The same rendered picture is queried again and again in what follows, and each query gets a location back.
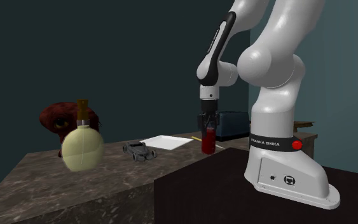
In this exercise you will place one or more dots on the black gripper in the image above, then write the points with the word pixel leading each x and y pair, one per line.
pixel 209 110

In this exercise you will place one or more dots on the red bottle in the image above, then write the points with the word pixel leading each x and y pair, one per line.
pixel 208 141

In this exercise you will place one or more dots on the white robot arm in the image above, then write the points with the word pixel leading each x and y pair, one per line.
pixel 274 93

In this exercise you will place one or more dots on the dark blue toaster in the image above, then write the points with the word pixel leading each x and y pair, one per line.
pixel 233 125

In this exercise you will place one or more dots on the yellow pencil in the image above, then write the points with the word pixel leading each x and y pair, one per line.
pixel 196 139

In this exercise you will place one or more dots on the white square plate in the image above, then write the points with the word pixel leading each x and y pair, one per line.
pixel 167 142

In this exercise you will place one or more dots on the grey toy car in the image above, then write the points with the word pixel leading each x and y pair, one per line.
pixel 140 151

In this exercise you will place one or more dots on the dark robot stand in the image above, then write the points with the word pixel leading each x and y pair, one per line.
pixel 216 192

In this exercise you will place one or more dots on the brown wooden side table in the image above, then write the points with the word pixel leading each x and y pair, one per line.
pixel 305 139

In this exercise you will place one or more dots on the round yellow perfume bottle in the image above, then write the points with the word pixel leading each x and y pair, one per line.
pixel 82 149

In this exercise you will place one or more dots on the dark red creature figure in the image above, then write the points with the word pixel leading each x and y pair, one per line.
pixel 54 119

